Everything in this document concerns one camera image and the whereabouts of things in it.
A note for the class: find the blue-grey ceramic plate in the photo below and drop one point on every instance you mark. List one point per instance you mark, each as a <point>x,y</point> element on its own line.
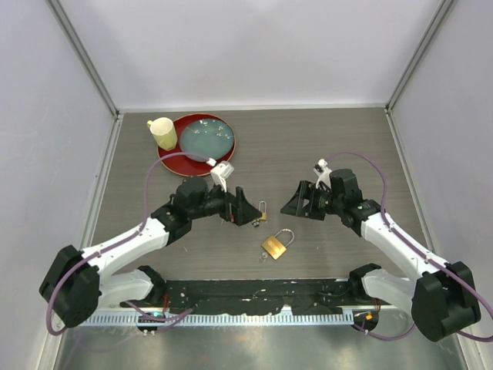
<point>211,138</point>

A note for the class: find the small key with ring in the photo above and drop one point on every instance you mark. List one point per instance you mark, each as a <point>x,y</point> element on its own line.
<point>263,257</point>

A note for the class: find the small brass padlock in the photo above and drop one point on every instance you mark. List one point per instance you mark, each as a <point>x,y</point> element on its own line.
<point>263,209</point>

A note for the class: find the yellow ceramic mug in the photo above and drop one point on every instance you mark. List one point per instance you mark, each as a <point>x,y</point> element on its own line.
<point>163,132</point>

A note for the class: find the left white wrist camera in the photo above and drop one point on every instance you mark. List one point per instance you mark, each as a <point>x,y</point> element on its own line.
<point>220,171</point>

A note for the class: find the red round tray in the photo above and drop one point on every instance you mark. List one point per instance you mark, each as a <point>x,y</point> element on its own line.
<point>183,165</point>

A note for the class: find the large brass padlock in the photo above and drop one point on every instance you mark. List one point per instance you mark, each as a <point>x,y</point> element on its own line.
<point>273,247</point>

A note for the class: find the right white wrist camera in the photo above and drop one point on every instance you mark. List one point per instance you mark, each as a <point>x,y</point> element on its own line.
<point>323,171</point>

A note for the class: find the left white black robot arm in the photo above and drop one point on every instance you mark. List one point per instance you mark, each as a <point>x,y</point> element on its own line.
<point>80,281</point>

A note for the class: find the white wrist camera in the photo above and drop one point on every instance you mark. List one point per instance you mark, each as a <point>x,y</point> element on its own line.
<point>323,171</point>
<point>220,171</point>

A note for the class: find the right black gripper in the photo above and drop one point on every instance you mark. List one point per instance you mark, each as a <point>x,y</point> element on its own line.
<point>307,190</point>

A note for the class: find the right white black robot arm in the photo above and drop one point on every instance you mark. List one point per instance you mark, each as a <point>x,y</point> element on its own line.
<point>436,294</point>

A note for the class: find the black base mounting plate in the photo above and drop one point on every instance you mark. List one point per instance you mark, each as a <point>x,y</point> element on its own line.
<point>258,297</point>

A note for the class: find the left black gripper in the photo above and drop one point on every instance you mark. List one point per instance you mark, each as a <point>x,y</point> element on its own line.
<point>237,210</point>

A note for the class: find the white slotted cable duct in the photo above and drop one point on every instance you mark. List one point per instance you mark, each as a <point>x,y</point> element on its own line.
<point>284,318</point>

